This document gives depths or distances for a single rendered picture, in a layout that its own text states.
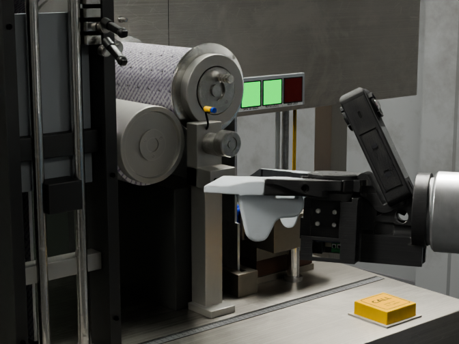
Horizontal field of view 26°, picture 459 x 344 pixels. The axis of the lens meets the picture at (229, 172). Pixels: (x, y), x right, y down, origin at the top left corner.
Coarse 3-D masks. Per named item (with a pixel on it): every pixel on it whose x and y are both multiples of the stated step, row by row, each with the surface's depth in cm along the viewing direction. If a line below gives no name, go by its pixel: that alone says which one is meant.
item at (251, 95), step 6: (246, 84) 205; (252, 84) 206; (258, 84) 207; (246, 90) 205; (252, 90) 206; (258, 90) 207; (246, 96) 205; (252, 96) 206; (258, 96) 207; (246, 102) 205; (252, 102) 206; (258, 102) 208
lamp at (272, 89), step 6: (264, 84) 208; (270, 84) 209; (276, 84) 210; (264, 90) 208; (270, 90) 209; (276, 90) 210; (264, 96) 208; (270, 96) 210; (276, 96) 211; (264, 102) 209; (270, 102) 210; (276, 102) 211
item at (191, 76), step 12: (204, 60) 155; (216, 60) 156; (228, 60) 158; (192, 72) 154; (192, 84) 154; (240, 84) 160; (192, 96) 154; (240, 96) 161; (192, 108) 155; (228, 108) 160; (216, 120) 158; (228, 120) 160
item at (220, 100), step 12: (204, 72) 155; (216, 72) 156; (228, 72) 158; (204, 84) 155; (216, 84) 157; (228, 84) 158; (204, 96) 156; (216, 96) 157; (228, 96) 159; (216, 108) 158
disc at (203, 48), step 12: (192, 48) 155; (204, 48) 157; (216, 48) 158; (180, 60) 154; (192, 60) 156; (180, 72) 154; (240, 72) 162; (180, 84) 155; (180, 96) 155; (180, 108) 155; (180, 120) 156; (192, 120) 157
